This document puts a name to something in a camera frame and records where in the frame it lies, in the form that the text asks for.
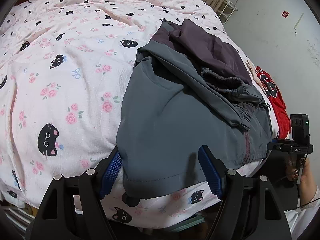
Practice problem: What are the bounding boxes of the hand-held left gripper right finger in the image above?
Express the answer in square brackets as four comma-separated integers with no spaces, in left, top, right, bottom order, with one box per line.
[199,145,292,240]

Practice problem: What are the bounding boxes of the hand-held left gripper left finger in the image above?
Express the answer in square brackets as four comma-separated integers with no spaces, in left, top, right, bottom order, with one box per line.
[25,146,123,240]

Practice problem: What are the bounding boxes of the purple and grey hooded jacket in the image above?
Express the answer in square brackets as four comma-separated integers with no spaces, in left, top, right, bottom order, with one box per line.
[116,18,274,207]

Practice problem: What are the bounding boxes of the person's right forearm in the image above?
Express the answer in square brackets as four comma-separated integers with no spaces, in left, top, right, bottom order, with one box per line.
[284,180,320,240]

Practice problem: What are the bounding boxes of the person's right hand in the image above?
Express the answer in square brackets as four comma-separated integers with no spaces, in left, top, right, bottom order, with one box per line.
[286,153,312,189]

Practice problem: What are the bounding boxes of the red printed garment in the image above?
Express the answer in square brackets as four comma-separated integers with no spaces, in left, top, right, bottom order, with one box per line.
[255,66,292,140]

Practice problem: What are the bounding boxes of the teal plastic object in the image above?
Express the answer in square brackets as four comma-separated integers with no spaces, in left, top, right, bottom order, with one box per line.
[172,214,208,233]

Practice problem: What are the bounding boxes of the beige garment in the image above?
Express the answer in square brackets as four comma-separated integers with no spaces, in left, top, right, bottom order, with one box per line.
[245,59,263,90]

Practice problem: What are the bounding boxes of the striped mattress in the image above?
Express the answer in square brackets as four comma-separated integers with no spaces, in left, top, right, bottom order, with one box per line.
[0,200,38,230]

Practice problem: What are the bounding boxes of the pink cat print quilt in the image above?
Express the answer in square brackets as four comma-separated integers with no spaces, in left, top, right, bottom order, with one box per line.
[0,0,280,230]

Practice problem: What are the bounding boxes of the white shelf cart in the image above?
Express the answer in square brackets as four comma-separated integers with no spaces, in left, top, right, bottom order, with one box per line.
[216,1,238,25]

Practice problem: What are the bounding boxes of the white wall strip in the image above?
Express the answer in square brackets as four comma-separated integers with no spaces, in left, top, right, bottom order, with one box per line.
[294,13,304,29]

